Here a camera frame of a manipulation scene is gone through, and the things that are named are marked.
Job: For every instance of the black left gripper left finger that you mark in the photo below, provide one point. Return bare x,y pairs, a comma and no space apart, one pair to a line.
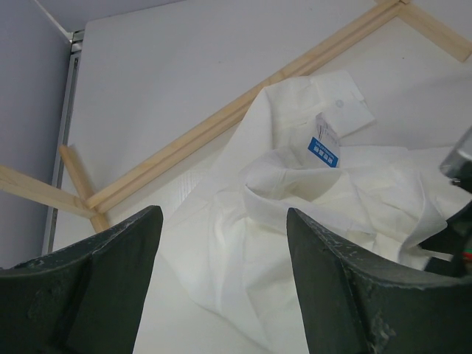
85,298

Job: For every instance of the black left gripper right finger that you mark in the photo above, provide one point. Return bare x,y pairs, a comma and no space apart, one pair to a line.
354,301

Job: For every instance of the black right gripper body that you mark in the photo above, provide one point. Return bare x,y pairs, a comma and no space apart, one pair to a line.
451,248

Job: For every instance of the aluminium rail base frame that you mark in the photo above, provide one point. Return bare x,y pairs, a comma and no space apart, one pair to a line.
63,136

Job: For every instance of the white shirt paper tag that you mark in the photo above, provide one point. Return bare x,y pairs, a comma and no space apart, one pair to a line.
323,148

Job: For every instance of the wooden clothes rack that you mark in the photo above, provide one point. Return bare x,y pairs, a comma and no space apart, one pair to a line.
94,205

